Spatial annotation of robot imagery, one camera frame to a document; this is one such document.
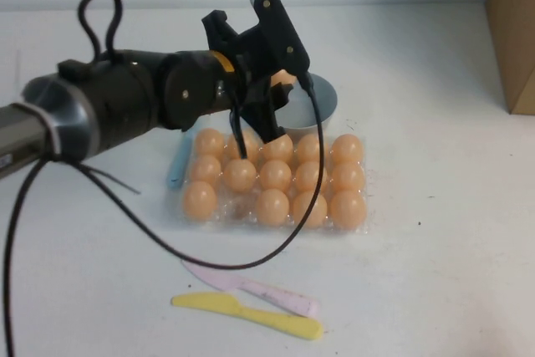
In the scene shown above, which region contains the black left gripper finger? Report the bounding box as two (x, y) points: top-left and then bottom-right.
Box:
(244, 80), (290, 145)
(270, 82), (294, 106)

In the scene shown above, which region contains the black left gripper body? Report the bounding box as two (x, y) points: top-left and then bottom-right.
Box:
(211, 54), (273, 115)

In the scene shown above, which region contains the orange plastic egg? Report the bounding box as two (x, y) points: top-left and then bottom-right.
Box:
(225, 130), (260, 161)
(330, 134), (364, 165)
(222, 158), (257, 193)
(332, 161), (367, 193)
(191, 154), (222, 185)
(291, 190), (329, 229)
(258, 159), (293, 191)
(271, 69), (301, 87)
(182, 181), (218, 221)
(297, 134), (329, 165)
(262, 133), (295, 162)
(294, 161), (329, 193)
(329, 189), (368, 232)
(254, 188), (291, 227)
(195, 128), (227, 156)

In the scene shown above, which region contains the clear plastic egg tray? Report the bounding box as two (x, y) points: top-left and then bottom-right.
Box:
(169, 133), (371, 235)

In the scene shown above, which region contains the brown cardboard box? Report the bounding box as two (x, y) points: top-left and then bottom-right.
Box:
(484, 0), (535, 115)

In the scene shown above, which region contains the grey plastic bowl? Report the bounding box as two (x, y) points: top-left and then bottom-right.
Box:
(273, 73), (338, 131)

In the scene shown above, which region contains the light blue plastic fork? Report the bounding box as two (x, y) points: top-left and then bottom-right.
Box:
(166, 129), (194, 191)

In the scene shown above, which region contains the pink plastic knife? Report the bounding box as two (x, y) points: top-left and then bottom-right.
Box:
(180, 259), (321, 319)

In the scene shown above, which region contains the yellow plastic knife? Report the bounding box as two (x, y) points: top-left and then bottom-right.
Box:
(171, 291), (324, 341)

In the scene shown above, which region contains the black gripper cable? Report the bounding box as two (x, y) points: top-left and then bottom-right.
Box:
(227, 84), (252, 161)

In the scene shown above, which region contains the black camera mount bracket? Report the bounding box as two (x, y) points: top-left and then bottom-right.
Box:
(201, 9), (277, 78)

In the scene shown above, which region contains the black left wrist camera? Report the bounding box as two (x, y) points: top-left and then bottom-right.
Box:
(249, 0), (311, 76)

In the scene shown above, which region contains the black camera cable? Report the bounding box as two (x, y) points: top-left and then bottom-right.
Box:
(77, 72), (328, 270)

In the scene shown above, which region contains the dark cable tie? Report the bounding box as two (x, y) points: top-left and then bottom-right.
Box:
(77, 162), (140, 196)

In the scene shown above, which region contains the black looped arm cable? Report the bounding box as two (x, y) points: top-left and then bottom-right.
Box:
(78, 0), (125, 61)

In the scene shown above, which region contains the white cable tie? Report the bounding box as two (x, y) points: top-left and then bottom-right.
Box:
(14, 101), (64, 161)

